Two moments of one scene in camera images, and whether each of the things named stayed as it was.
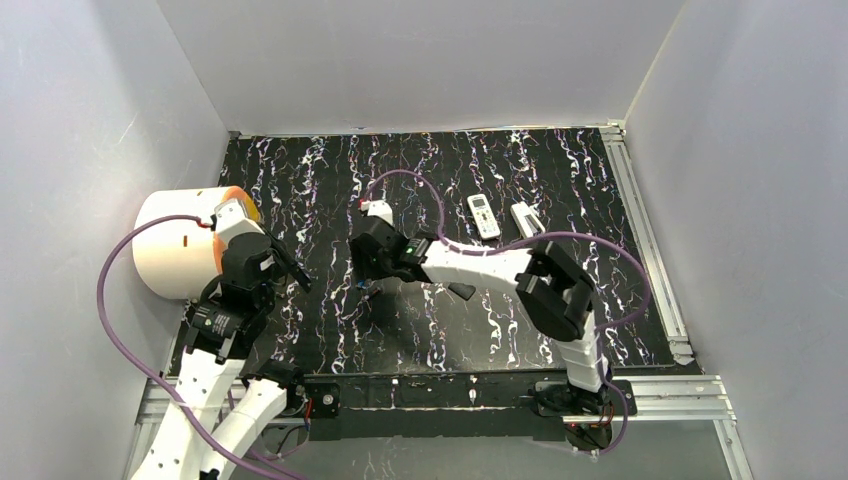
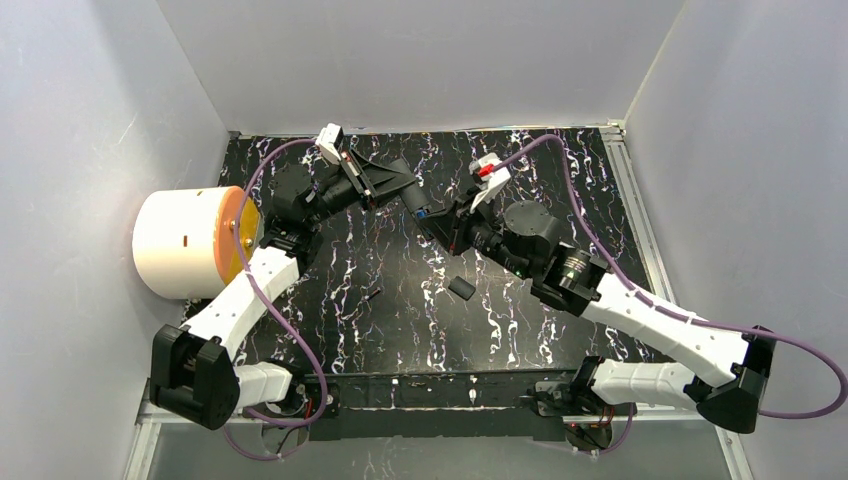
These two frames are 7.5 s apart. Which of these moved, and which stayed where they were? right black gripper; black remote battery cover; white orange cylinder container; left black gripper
Moved: left black gripper; right black gripper
Stayed: black remote battery cover; white orange cylinder container
